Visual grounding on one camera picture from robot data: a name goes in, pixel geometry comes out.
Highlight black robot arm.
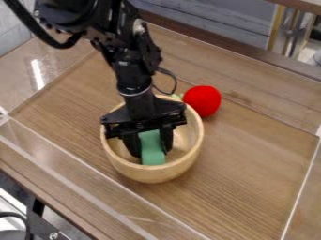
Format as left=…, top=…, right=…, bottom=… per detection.
left=35, top=0, right=188, bottom=158

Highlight black table leg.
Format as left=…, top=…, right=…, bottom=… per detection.
left=29, top=197, right=46, bottom=218

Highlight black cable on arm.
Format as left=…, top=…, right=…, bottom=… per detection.
left=150, top=67, right=178, bottom=97

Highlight clear acrylic front panel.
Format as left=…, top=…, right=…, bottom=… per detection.
left=0, top=115, right=209, bottom=240

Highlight gold metal chair frame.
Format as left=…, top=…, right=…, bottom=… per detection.
left=268, top=5, right=319, bottom=59

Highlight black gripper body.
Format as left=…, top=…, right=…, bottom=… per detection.
left=101, top=91, right=188, bottom=139

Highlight green stick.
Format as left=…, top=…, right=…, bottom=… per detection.
left=140, top=129, right=166, bottom=166

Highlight red plush tomato toy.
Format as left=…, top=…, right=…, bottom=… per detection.
left=172, top=85, right=223, bottom=117

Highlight brown wooden bowl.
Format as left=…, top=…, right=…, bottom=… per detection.
left=101, top=106, right=205, bottom=184

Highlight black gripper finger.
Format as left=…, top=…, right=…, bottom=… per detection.
left=160, top=125, right=173, bottom=153
left=122, top=133, right=142, bottom=158

